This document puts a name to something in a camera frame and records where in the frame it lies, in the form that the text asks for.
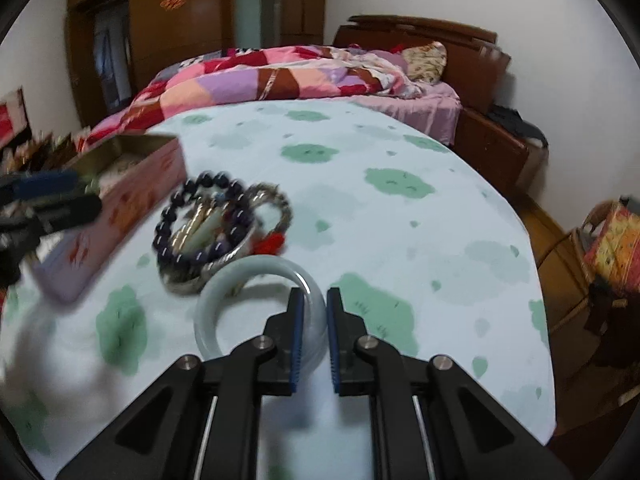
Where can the red printed box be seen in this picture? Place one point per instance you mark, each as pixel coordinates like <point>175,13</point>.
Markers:
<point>10,115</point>

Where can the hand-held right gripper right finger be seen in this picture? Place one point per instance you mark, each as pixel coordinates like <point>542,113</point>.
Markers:
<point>334,350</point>

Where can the wooden nightstand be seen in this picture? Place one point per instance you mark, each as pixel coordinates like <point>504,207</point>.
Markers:
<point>490,155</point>

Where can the pink tin box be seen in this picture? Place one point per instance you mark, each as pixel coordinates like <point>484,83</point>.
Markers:
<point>125,200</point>

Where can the colourful patterned cushion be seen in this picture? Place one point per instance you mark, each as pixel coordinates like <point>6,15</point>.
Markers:
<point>617,245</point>

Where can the floral pillow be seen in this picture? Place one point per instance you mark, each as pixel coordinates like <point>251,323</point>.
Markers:
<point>425,62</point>

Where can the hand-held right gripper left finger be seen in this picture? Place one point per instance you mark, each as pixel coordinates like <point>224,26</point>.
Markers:
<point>296,340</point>

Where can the brown wooden wardrobe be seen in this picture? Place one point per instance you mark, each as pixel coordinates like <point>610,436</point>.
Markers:
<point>190,25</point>

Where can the wooden chair with cushion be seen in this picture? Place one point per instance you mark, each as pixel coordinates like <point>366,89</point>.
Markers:
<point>595,212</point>

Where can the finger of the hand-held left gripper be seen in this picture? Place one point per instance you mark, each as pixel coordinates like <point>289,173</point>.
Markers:
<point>45,182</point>
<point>75,210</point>

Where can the pink patchwork quilt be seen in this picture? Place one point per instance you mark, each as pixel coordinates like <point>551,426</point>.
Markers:
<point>225,85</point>

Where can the silver bangle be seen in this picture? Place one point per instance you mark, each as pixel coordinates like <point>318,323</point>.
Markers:
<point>186,286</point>

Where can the red tassel knot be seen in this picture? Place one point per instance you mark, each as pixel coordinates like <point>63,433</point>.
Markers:
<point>267,244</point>

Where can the pale green jade pendant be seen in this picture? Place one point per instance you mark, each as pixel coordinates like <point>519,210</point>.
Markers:
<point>202,232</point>

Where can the dark clothes pile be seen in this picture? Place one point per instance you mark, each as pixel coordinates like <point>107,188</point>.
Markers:
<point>515,125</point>

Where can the pink bedsheet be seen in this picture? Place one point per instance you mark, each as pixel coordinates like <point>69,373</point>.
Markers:
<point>430,105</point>

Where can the wooden bed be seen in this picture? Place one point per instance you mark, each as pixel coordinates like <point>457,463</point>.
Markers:
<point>425,30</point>

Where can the dark cloth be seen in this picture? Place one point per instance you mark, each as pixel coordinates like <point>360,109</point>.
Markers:
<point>615,320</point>

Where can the pale jade bangle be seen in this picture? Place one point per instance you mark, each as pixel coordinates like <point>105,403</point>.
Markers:
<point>210,300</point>

